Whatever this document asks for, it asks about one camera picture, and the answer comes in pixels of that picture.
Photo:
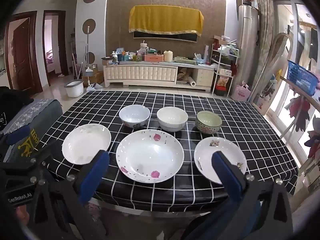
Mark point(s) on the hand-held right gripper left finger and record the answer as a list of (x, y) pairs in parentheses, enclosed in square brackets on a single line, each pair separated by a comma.
[(95, 175)]

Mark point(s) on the white drying rack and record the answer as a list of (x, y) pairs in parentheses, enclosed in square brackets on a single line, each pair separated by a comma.
[(285, 80)]

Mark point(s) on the cream television cabinet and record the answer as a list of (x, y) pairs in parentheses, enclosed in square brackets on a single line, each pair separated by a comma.
[(140, 73)]

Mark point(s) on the black television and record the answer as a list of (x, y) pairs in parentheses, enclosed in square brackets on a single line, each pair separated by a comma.
[(175, 37)]

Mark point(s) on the blue basin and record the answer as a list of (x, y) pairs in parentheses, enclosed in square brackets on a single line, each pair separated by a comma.
[(200, 61)]

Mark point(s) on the white dustpan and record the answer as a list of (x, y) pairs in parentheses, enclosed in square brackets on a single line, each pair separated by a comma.
[(93, 87)]

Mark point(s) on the white plate with floral print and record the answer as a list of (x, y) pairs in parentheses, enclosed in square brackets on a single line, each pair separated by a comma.
[(207, 155)]

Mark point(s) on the white cup with straw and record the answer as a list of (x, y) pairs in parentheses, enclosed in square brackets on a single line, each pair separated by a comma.
[(144, 48)]

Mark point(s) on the blue plastic basket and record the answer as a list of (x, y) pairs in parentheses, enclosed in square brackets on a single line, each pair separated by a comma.
[(300, 77)]

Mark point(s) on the green patterned bowl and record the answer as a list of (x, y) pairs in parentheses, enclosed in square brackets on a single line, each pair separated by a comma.
[(208, 120)]

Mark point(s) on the large pink petal plate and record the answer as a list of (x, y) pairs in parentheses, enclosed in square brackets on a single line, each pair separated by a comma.
[(150, 155)]

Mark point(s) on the white mop bucket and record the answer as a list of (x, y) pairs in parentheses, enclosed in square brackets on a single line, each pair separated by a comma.
[(73, 90)]

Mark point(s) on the plain white plate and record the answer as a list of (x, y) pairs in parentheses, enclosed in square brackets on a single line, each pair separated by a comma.
[(85, 142)]

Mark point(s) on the white paper roll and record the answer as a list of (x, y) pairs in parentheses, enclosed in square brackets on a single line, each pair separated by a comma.
[(194, 83)]

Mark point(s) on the white mop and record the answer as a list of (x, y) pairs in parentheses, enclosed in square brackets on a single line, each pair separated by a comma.
[(88, 45)]

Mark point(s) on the green folded cloth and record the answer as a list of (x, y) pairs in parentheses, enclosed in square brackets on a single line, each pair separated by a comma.
[(185, 60)]

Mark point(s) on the brown wooden door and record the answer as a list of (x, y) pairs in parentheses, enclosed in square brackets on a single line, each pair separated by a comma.
[(22, 50)]

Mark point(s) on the beige patterned curtain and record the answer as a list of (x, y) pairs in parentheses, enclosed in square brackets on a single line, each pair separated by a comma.
[(265, 30)]

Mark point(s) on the cardboard box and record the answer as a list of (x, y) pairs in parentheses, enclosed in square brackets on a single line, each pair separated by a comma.
[(97, 77)]

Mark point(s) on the white shelf rack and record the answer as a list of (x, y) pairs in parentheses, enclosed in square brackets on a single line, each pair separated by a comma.
[(222, 55)]

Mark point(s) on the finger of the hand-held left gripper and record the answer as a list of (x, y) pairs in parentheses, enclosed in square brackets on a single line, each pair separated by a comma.
[(17, 135), (47, 155)]

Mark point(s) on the pink box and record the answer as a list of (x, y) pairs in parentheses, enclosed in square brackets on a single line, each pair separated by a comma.
[(153, 57)]

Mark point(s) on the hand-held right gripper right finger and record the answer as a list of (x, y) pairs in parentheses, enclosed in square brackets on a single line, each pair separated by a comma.
[(225, 172)]

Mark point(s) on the black checked tablecloth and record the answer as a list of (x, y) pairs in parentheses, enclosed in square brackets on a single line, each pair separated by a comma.
[(262, 142)]

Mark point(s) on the plain cream bowl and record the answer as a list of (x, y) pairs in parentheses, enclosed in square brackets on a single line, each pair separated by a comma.
[(172, 117)]

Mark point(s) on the pink bag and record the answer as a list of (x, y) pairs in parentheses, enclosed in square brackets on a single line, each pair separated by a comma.
[(241, 93)]

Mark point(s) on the white bowl with floral print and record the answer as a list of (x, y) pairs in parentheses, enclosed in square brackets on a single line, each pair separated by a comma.
[(133, 115)]

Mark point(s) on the person's left hand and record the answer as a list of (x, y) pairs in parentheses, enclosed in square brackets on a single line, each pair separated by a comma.
[(22, 211)]

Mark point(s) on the red hanging garment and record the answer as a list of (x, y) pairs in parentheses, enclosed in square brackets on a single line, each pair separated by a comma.
[(300, 112)]

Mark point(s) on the grey covered sofa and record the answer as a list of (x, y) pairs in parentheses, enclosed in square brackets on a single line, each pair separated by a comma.
[(37, 120)]

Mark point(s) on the brown door frame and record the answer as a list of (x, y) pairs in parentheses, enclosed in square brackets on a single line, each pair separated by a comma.
[(53, 12)]

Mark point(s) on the standing air conditioner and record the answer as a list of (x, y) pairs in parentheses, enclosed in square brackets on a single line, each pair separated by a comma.
[(246, 55)]

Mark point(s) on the yellow television cover cloth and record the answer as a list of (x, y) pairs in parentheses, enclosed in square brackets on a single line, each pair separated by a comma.
[(165, 20)]

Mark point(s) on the cream jar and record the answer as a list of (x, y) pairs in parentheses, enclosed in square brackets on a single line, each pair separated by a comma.
[(168, 56)]

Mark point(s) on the black garment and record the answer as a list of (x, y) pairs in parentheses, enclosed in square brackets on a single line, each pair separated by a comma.
[(10, 100)]

